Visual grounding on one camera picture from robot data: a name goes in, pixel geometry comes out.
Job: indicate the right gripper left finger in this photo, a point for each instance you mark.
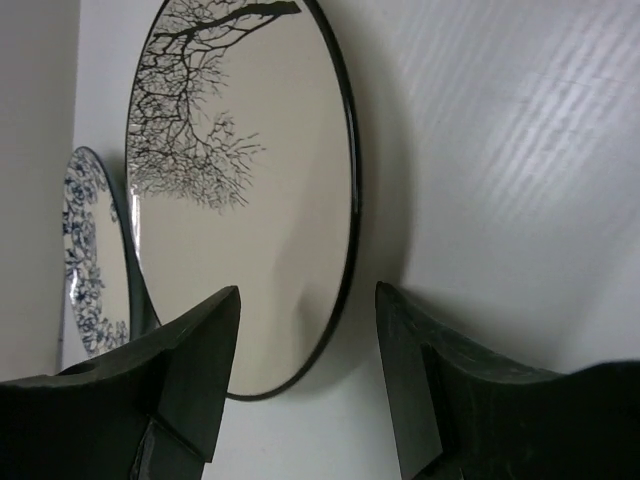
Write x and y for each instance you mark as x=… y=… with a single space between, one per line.
x=150 y=409

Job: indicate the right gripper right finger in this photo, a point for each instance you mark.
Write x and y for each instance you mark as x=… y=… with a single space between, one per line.
x=462 y=411

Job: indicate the blue floral round plate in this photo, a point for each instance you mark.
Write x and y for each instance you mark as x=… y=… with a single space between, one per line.
x=94 y=255

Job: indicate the cream tree pattern plate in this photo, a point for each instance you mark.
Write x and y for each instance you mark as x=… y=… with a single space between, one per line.
x=243 y=168

